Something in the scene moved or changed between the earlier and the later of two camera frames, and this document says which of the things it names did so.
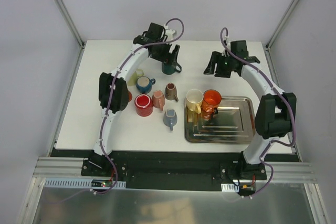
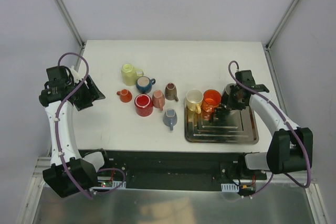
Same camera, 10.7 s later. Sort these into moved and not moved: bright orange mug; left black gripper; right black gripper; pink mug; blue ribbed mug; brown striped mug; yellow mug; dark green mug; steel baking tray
Moved: dark green mug; left black gripper; right black gripper
Not moved: yellow mug; brown striped mug; blue ribbed mug; bright orange mug; steel baking tray; pink mug
